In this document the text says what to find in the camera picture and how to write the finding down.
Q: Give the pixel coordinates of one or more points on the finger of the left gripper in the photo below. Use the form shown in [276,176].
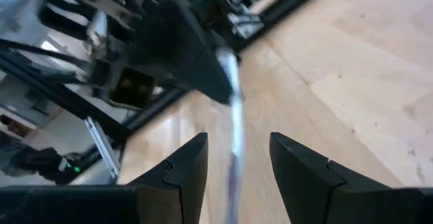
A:
[179,48]

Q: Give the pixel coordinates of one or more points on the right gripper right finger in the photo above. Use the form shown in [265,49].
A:
[304,183]

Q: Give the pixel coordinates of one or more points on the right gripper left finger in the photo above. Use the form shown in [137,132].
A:
[189,176]

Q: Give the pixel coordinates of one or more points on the purple toothbrush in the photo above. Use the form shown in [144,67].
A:
[236,122]

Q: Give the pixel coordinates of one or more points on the black device with green light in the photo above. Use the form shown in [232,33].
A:
[44,164]

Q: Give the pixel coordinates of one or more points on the silver bracket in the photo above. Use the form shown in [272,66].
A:
[103,149]

